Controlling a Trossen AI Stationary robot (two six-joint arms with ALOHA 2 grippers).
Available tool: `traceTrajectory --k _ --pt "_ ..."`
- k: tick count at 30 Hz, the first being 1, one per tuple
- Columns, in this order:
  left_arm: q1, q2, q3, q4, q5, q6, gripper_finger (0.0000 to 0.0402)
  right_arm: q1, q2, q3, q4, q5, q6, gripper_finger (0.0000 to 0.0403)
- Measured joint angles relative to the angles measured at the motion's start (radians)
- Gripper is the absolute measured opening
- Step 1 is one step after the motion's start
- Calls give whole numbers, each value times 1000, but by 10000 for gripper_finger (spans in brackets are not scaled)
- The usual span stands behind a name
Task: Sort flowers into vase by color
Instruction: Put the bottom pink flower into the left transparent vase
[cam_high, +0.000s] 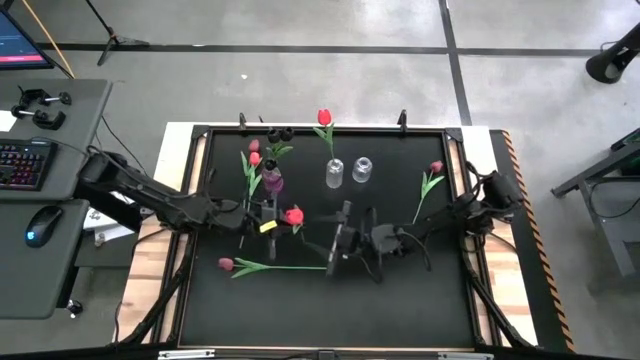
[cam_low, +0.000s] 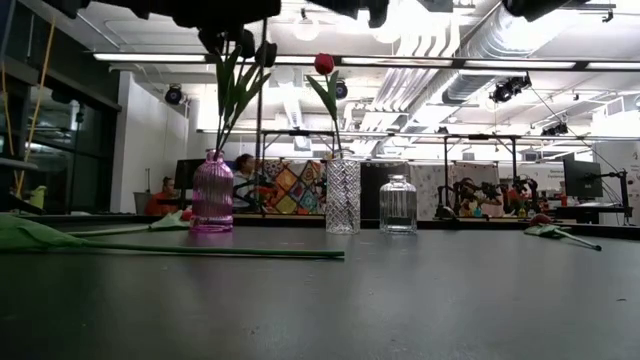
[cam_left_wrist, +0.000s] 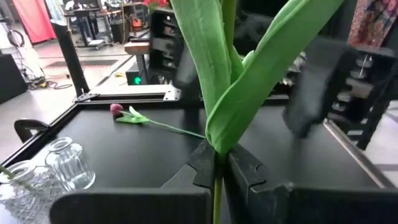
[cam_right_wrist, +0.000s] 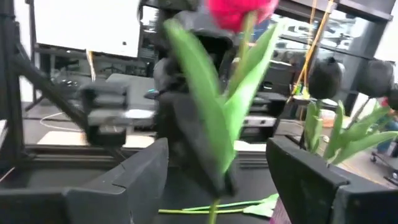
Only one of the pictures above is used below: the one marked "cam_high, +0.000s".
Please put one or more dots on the black aluminium rig frame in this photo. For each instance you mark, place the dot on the black aluminium rig frame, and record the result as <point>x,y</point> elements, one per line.
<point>200,131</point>

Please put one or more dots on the black C-clamp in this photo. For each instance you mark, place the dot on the black C-clamp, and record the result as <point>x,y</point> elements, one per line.
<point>32,95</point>
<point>47,121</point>

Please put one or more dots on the red artificial tulip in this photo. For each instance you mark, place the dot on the red artificial tulip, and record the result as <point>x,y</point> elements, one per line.
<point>294,216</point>
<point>324,117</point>
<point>254,158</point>

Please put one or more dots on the white papers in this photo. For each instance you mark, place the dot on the white papers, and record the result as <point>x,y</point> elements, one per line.
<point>107,231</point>

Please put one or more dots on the black computer monitor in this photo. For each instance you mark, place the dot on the black computer monitor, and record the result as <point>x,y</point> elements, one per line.
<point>17,42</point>

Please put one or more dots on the pink ribbed glass vase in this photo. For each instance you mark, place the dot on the pink ribbed glass vase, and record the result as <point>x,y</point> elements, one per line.
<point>273,182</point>

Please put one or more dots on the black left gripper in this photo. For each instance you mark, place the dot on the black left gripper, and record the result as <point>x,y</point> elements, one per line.
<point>250,217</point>

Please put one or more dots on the grey desk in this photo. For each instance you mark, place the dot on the grey desk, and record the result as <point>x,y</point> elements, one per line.
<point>45,280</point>

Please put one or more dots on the black cone stand base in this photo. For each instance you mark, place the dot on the black cone stand base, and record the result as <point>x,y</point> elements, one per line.
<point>607,65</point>

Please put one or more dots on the black artificial tulip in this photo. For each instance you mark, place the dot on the black artificial tulip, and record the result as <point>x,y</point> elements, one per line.
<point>270,164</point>
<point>286,133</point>
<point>272,135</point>

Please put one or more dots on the black tripod stand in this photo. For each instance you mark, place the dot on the black tripod stand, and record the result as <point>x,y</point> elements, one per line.
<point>114,40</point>

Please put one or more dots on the pink artificial tulip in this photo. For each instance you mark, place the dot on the pink artificial tulip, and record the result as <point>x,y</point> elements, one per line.
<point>226,263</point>
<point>436,166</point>
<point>254,145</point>

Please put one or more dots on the white paper sheet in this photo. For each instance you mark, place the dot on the white paper sheet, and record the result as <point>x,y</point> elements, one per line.
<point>7,121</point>

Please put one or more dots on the black table clamp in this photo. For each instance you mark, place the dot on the black table clamp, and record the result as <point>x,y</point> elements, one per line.
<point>402,121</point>

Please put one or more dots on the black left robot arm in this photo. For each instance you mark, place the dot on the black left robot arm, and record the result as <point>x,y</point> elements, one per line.
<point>150,192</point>

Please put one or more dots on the grey metal cart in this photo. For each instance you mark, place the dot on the grey metal cart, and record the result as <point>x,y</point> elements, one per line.
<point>615,200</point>

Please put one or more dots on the clear plain glass vase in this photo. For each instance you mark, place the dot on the clear plain glass vase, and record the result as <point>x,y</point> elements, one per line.
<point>362,171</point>

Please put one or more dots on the white metal bracket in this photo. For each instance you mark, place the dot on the white metal bracket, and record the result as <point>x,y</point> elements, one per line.
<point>185,354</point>
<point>465,356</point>

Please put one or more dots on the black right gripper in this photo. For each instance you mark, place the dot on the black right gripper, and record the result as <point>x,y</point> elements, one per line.
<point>350,240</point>

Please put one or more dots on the clear diamond-cut glass vase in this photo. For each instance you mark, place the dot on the clear diamond-cut glass vase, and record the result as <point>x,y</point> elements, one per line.
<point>334,176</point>

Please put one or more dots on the black computer mouse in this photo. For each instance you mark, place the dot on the black computer mouse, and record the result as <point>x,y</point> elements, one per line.
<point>44,225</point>

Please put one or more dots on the black backlit keyboard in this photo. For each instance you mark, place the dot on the black backlit keyboard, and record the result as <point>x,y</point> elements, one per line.
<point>25,165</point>

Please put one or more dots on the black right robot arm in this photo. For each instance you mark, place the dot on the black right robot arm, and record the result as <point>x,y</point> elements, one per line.
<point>495,192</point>

